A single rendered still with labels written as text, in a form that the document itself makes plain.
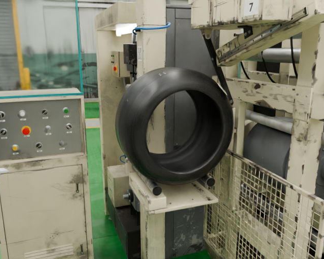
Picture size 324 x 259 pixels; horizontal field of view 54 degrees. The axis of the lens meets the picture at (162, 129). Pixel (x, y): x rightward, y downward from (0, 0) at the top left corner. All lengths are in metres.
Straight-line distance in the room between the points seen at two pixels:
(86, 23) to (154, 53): 8.70
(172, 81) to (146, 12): 0.49
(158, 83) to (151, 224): 0.96
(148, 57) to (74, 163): 0.80
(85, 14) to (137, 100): 9.10
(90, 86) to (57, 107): 8.38
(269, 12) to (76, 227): 1.67
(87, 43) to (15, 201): 8.57
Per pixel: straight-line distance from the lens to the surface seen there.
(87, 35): 10.35
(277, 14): 1.31
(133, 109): 1.35
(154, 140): 1.79
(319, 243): 1.38
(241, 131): 1.98
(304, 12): 1.30
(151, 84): 1.36
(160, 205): 1.51
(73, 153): 2.05
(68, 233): 2.21
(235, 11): 1.41
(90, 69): 10.29
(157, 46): 1.72
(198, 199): 1.63
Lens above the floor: 1.54
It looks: 14 degrees down
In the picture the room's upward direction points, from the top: straight up
